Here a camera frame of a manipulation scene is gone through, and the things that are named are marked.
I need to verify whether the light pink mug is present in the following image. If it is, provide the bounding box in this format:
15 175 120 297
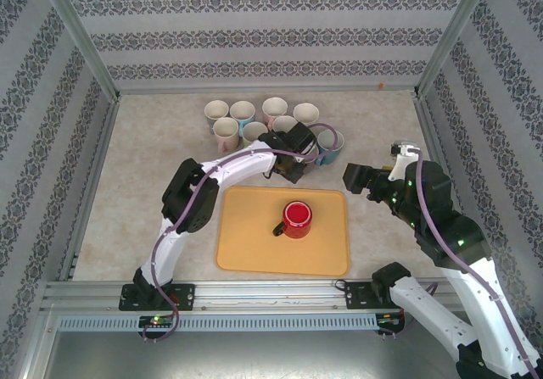
211 117 241 153

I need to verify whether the white faceted mug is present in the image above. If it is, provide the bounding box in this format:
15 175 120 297
292 102 321 127

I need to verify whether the yellow plastic tray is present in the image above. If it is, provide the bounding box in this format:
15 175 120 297
215 185 351 277

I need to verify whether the pink faceted mug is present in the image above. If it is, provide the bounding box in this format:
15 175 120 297
260 97 290 126

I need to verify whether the left controller board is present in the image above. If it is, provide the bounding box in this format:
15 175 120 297
138 315 176 329

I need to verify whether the grey slotted cable duct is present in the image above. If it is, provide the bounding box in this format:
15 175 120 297
57 314 379 332

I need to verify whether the dark green mug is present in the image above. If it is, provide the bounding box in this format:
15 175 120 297
271 114 299 135

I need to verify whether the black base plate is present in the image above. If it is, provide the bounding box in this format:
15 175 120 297
118 283 196 312
344 281 408 310

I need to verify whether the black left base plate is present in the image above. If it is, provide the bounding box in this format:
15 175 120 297
118 283 196 312

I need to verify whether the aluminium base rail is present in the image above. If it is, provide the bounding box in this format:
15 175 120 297
40 279 467 315

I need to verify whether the aluminium frame post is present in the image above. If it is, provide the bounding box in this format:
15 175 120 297
33 0 122 103
415 0 497 100

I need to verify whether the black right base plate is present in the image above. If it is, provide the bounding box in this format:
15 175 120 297
344 281 408 310

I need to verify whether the aluminium table side rail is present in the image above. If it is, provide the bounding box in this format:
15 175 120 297
411 90 531 379
57 97 122 282

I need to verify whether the red mug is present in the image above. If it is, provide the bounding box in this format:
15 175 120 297
271 200 314 239

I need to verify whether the light green mug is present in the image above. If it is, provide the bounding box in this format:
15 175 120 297
241 120 269 148

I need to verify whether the grey mug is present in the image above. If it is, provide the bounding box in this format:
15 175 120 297
203 99 231 137

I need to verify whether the light blue mug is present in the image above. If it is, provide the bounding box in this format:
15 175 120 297
228 100 257 126

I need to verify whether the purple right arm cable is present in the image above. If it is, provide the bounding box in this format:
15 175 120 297
414 148 540 379

